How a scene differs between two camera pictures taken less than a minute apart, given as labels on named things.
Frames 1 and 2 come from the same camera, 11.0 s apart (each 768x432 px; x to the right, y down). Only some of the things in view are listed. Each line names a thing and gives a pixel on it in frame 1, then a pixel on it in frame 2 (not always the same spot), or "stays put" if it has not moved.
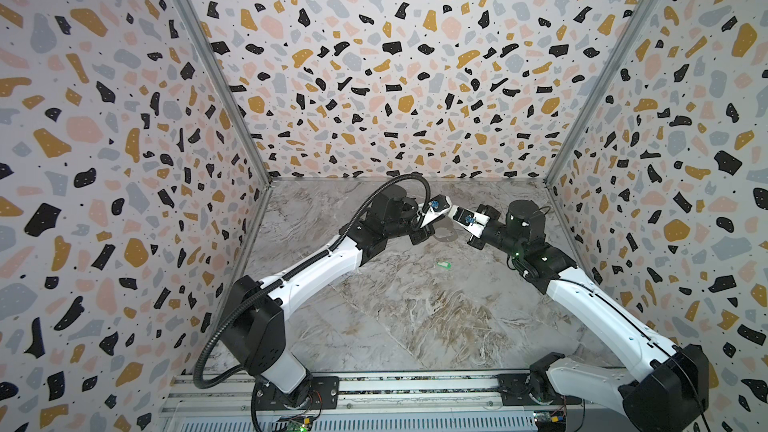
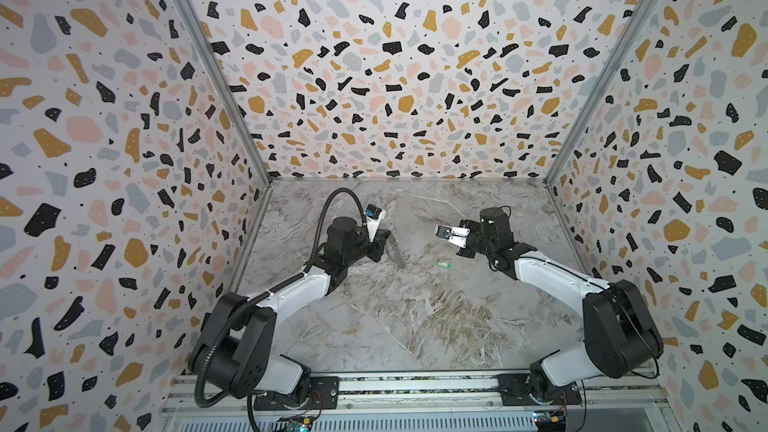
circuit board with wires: x=297 y=423 stays put
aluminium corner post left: x=217 y=65 stays put
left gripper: x=424 y=234 -> x=379 y=243
